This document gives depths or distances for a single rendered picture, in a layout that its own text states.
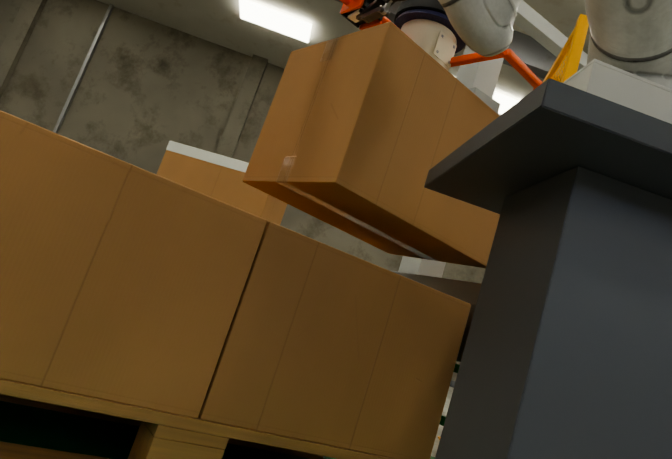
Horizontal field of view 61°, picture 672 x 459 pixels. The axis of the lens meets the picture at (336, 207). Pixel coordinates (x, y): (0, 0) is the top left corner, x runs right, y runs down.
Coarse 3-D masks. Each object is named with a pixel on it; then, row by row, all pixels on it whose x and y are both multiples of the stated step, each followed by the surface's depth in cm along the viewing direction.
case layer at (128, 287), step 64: (0, 128) 90; (0, 192) 90; (64, 192) 95; (128, 192) 100; (192, 192) 106; (0, 256) 90; (64, 256) 95; (128, 256) 100; (192, 256) 106; (256, 256) 113; (320, 256) 120; (0, 320) 90; (64, 320) 95; (128, 320) 100; (192, 320) 106; (256, 320) 113; (320, 320) 120; (384, 320) 129; (448, 320) 139; (64, 384) 95; (128, 384) 100; (192, 384) 106; (256, 384) 112; (320, 384) 120; (384, 384) 128; (448, 384) 138; (384, 448) 128
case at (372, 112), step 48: (336, 48) 141; (384, 48) 127; (288, 96) 150; (336, 96) 133; (384, 96) 128; (432, 96) 138; (288, 144) 140; (336, 144) 125; (384, 144) 128; (432, 144) 139; (288, 192) 145; (336, 192) 128; (384, 192) 129; (432, 192) 139; (384, 240) 166; (432, 240) 144; (480, 240) 152
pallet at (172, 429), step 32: (0, 384) 90; (96, 416) 137; (128, 416) 100; (160, 416) 103; (0, 448) 95; (32, 448) 100; (160, 448) 102; (192, 448) 105; (224, 448) 109; (256, 448) 158; (288, 448) 116; (320, 448) 120
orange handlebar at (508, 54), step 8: (344, 0) 148; (384, 16) 152; (456, 56) 160; (464, 56) 158; (472, 56) 155; (480, 56) 153; (496, 56) 150; (504, 56) 149; (512, 56) 149; (456, 64) 160; (464, 64) 159; (512, 64) 151; (520, 64) 151; (520, 72) 154; (528, 72) 154; (528, 80) 156; (536, 80) 156
